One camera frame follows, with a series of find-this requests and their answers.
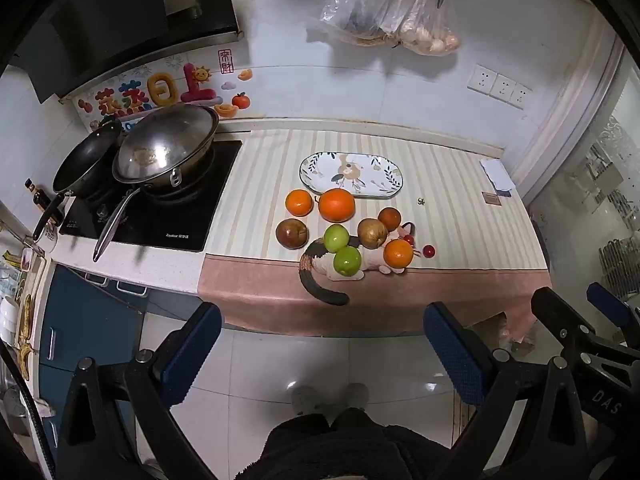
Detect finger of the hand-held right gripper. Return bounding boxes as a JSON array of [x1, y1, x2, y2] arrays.
[[586, 281, 640, 349], [531, 287, 640, 376]]

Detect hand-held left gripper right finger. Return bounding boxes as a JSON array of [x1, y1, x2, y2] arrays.
[[423, 302, 587, 480]]

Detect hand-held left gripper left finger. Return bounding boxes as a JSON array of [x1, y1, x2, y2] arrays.
[[56, 302, 223, 480]]

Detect medium orange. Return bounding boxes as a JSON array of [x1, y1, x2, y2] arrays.
[[383, 238, 415, 269]]

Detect green apple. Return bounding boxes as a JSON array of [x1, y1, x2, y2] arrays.
[[323, 224, 350, 253], [332, 246, 362, 277]]

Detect brown round pear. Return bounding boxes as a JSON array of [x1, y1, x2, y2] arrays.
[[356, 217, 389, 250]]

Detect reddish tangerine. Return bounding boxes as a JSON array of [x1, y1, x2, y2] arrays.
[[377, 207, 402, 232]]

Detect dark red apple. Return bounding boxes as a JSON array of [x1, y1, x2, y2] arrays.
[[275, 218, 309, 250]]

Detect small orange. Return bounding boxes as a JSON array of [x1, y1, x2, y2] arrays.
[[285, 189, 314, 218]]

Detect large orange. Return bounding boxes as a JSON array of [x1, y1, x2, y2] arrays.
[[318, 187, 356, 224]]

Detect oval bird print plate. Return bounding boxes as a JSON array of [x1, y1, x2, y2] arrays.
[[299, 152, 404, 197]]

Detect person's grey slipper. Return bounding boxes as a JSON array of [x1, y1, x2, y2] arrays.
[[290, 384, 324, 416], [343, 382, 370, 409]]

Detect blue cabinet door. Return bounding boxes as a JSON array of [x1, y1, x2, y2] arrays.
[[36, 264, 147, 413]]

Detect black induction cooktop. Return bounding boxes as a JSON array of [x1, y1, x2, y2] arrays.
[[58, 138, 244, 254]]

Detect frosted glass door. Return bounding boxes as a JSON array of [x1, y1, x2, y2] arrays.
[[522, 52, 640, 313]]

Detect calico cat plush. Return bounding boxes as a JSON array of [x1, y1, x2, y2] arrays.
[[298, 221, 422, 307]]

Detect person's dark fleece legs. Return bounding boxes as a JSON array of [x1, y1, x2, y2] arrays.
[[235, 407, 453, 480]]

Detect white folded paper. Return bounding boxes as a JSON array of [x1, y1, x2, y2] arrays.
[[479, 158, 516, 196]]

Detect striped beige table mat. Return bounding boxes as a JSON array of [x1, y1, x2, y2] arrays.
[[197, 129, 554, 339]]

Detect dark sauce bottle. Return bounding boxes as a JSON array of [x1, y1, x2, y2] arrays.
[[24, 178, 65, 227]]

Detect black frying pan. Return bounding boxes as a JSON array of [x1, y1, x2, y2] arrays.
[[31, 119, 124, 242]]

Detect clear plastic bag of eggs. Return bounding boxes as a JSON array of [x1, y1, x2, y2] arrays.
[[392, 0, 462, 57]]

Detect black range hood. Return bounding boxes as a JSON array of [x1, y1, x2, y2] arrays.
[[0, 0, 244, 107]]

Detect steel wok with long handle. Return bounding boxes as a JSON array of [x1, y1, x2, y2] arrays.
[[92, 144, 218, 263]]

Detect black cable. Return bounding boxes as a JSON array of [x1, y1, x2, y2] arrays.
[[0, 337, 57, 480]]

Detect white wall socket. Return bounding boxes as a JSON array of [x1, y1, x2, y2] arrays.
[[467, 63, 499, 95], [490, 73, 517, 102], [510, 83, 534, 110]]

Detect colourful character wall sticker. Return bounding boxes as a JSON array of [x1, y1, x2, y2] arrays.
[[75, 61, 219, 130]]

